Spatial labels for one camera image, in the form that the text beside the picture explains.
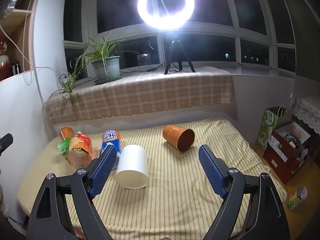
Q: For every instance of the red figurine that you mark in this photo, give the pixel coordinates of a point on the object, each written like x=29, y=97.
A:
x=3, y=55

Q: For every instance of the blue label bottle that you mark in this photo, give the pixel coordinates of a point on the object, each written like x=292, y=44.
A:
x=111, y=137

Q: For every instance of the black tripod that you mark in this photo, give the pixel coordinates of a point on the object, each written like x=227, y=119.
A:
x=176, y=52

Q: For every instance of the white cup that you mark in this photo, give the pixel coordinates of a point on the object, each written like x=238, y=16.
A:
x=132, y=165

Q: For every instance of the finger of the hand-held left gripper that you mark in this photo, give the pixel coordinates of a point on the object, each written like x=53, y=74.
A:
x=5, y=142

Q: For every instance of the wooden shelf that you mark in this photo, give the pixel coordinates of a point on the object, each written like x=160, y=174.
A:
x=20, y=30

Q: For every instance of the green paper bag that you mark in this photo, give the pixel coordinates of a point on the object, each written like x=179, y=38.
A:
x=267, y=127

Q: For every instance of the orange label bottle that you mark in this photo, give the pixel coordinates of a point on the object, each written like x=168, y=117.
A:
x=78, y=147

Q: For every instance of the spider plant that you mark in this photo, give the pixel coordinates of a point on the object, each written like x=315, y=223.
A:
x=98, y=51

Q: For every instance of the dark thermos bottle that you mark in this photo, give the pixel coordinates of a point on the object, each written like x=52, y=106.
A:
x=15, y=67

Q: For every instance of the green plant pot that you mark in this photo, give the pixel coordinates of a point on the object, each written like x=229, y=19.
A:
x=106, y=67

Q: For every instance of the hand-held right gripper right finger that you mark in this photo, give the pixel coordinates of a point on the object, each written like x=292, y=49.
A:
x=212, y=172

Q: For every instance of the small orange cup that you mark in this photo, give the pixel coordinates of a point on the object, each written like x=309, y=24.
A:
x=67, y=132

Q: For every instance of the white lace cloth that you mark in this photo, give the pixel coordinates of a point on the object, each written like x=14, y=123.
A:
x=307, y=110

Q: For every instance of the green label bottle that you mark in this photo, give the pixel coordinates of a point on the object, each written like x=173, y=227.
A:
x=297, y=197

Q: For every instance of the green snack packet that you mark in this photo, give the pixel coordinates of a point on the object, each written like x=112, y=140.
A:
x=63, y=148

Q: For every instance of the yellow striped cloth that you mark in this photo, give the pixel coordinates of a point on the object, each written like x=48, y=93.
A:
x=175, y=185

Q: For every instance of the green pot saucer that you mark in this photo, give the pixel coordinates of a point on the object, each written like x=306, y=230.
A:
x=110, y=79

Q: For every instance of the beige plaid cloth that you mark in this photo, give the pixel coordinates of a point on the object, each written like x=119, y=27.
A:
x=150, y=92

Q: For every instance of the red cardboard box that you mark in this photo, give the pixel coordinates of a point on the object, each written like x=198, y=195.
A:
x=277, y=155

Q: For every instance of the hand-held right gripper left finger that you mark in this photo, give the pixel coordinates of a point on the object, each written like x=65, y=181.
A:
x=103, y=171

